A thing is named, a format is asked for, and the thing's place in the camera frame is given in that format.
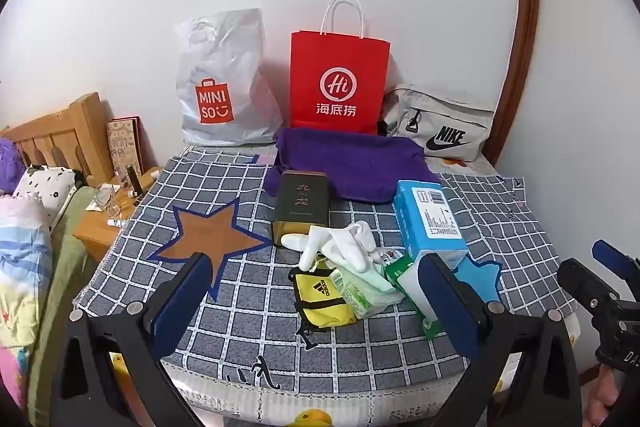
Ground dark tea box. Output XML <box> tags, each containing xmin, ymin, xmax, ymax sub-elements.
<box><xmin>271</xmin><ymin>170</ymin><xmax>330</xmax><ymax>249</ymax></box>

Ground white cotton gloves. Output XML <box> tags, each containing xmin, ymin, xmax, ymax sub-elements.
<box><xmin>280</xmin><ymin>221</ymin><xmax>386</xmax><ymax>275</ymax></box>

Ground person's right hand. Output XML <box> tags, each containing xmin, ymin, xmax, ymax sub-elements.
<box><xmin>585</xmin><ymin>367</ymin><xmax>621</xmax><ymax>427</ymax></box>

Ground blue tissue pack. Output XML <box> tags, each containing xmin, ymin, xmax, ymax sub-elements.
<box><xmin>392</xmin><ymin>179</ymin><xmax>468</xmax><ymax>265</ymax></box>

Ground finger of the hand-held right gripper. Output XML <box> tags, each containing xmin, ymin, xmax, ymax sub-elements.
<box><xmin>556</xmin><ymin>258</ymin><xmax>622</xmax><ymax>310</ymax></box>
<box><xmin>591</xmin><ymin>239</ymin><xmax>640</xmax><ymax>283</ymax></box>

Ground colourful quilt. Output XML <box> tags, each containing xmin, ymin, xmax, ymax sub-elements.
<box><xmin>0</xmin><ymin>194</ymin><xmax>53</xmax><ymax>408</ymax></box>

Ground green white tissue pack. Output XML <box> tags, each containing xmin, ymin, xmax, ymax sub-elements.
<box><xmin>384</xmin><ymin>254</ymin><xmax>446</xmax><ymax>340</ymax></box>

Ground wooden door frame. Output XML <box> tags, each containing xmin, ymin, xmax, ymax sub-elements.
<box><xmin>492</xmin><ymin>0</ymin><xmax>543</xmax><ymax>168</ymax></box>

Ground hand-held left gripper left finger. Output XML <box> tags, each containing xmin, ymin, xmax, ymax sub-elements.
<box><xmin>30</xmin><ymin>251</ymin><xmax>217</xmax><ymax>427</ymax></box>

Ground wooden nightstand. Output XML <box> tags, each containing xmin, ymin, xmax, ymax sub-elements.
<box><xmin>72</xmin><ymin>167</ymin><xmax>161</xmax><ymax>263</ymax></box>

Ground clear glass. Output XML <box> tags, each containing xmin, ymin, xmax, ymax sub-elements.
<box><xmin>92</xmin><ymin>184</ymin><xmax>126</xmax><ymax>215</ymax></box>

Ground light green tissue pack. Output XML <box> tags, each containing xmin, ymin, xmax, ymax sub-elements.
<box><xmin>327</xmin><ymin>264</ymin><xmax>406</xmax><ymax>319</ymax></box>

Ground purple towel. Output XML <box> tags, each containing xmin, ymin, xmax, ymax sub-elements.
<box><xmin>264</xmin><ymin>127</ymin><xmax>442</xmax><ymax>204</ymax></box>

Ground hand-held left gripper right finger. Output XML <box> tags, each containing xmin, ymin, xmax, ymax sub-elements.
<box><xmin>419</xmin><ymin>253</ymin><xmax>586</xmax><ymax>427</ymax></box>

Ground brown patterned book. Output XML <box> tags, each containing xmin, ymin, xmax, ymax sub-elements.
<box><xmin>106</xmin><ymin>116</ymin><xmax>146</xmax><ymax>175</ymax></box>

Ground purple plush toy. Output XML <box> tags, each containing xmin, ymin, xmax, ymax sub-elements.
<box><xmin>0</xmin><ymin>137</ymin><xmax>26</xmax><ymax>195</ymax></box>

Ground fruit print bed sheet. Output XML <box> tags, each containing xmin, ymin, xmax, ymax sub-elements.
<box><xmin>112</xmin><ymin>149</ymin><xmax>506</xmax><ymax>427</ymax></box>

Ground grey checkered blanket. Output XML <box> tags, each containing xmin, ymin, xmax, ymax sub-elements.
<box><xmin>72</xmin><ymin>146</ymin><xmax>581</xmax><ymax>395</ymax></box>

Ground red paper bag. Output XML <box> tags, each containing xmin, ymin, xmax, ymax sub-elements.
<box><xmin>290</xmin><ymin>0</ymin><xmax>391</xmax><ymax>136</ymax></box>

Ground grey waist bag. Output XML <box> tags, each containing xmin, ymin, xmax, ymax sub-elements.
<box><xmin>378</xmin><ymin>85</ymin><xmax>496</xmax><ymax>159</ymax></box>

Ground white plastic shopping bag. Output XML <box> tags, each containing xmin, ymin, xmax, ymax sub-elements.
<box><xmin>175</xmin><ymin>8</ymin><xmax>285</xmax><ymax>146</ymax></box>

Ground wooden headboard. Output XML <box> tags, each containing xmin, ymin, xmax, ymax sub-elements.
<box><xmin>0</xmin><ymin>92</ymin><xmax>116</xmax><ymax>188</ymax></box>

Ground yellow zip pouch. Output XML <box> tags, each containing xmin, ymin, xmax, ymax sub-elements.
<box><xmin>288</xmin><ymin>259</ymin><xmax>357</xmax><ymax>333</ymax></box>

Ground green bed sheet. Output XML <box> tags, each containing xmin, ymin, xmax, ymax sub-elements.
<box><xmin>27</xmin><ymin>187</ymin><xmax>101</xmax><ymax>427</ymax></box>

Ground dark small bottle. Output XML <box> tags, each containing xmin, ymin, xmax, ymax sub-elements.
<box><xmin>125</xmin><ymin>166</ymin><xmax>143</xmax><ymax>198</ymax></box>

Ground small white sachet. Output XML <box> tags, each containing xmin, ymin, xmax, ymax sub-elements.
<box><xmin>372</xmin><ymin>247</ymin><xmax>403</xmax><ymax>265</ymax></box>

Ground spotted white pillow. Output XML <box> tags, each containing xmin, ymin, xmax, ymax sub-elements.
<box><xmin>12</xmin><ymin>164</ymin><xmax>83</xmax><ymax>228</ymax></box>

